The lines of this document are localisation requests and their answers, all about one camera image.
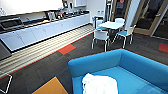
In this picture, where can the white garment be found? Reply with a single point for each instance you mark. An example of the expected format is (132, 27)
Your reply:
(100, 85)

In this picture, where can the white round table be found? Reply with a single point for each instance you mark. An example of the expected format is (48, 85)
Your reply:
(111, 25)

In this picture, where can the white chair teal seat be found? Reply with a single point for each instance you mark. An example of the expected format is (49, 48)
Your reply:
(124, 34)

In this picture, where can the white kitchen counter cabinets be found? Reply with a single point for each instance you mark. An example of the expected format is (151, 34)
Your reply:
(43, 33)

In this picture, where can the framed countertop appliance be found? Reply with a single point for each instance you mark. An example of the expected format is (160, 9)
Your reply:
(51, 15)

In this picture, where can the dark coffee machine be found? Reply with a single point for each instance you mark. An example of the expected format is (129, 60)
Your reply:
(66, 4)

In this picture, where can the blue sofa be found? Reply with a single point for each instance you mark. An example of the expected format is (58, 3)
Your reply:
(133, 70)

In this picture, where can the wide wooden framed glass door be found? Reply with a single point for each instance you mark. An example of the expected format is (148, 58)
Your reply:
(150, 16)

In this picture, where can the dark countertop sink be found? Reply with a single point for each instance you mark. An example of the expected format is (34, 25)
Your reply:
(10, 24)

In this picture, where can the small white wall cabinets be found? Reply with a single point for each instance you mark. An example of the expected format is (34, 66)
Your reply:
(81, 2)

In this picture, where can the long white wall cabinets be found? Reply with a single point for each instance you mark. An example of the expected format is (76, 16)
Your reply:
(30, 6)

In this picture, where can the white metal frame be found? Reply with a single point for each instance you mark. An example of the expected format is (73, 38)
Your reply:
(9, 83)

